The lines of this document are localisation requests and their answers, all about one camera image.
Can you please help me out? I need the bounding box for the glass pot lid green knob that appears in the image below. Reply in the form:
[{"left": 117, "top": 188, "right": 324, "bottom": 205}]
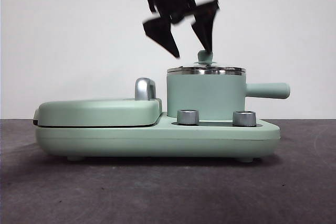
[{"left": 167, "top": 50, "right": 246, "bottom": 76}]

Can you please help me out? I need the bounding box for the mint green griddle lid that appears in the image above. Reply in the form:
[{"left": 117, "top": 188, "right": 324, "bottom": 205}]
[{"left": 33, "top": 98, "right": 163, "bottom": 127}]

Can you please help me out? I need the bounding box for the silver control knob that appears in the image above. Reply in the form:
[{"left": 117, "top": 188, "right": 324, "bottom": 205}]
[
  {"left": 176, "top": 109, "right": 200, "bottom": 125},
  {"left": 232, "top": 110, "right": 257, "bottom": 127}
]

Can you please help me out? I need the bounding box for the mint green breakfast machine base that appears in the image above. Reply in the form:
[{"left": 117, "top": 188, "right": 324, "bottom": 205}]
[{"left": 34, "top": 111, "right": 280, "bottom": 162}]

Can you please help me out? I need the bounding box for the chrome griddle lid handle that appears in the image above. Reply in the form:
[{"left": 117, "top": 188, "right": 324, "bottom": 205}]
[{"left": 134, "top": 77, "right": 158, "bottom": 101}]

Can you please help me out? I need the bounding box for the mint green handled pot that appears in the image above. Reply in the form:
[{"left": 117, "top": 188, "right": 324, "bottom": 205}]
[{"left": 166, "top": 68, "right": 291, "bottom": 119}]

